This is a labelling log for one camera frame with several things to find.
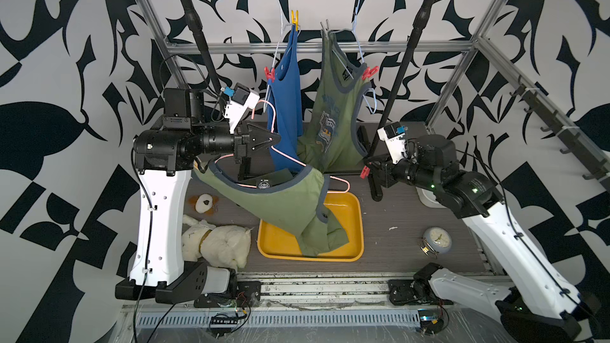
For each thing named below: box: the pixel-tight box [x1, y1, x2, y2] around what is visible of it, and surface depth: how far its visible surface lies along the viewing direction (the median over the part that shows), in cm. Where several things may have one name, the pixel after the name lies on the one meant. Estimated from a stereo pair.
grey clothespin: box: [320, 19, 329, 39], surface depth 73 cm
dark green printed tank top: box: [296, 30, 371, 174], surface depth 78 cm
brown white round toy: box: [189, 193, 220, 216], surface depth 93 cm
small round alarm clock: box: [422, 226, 453, 255], surface depth 83 cm
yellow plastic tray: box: [257, 191, 365, 263], surface depth 86 cm
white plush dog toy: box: [181, 214, 254, 272], surface depth 77 cm
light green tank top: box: [193, 159, 350, 256], surface depth 61 cm
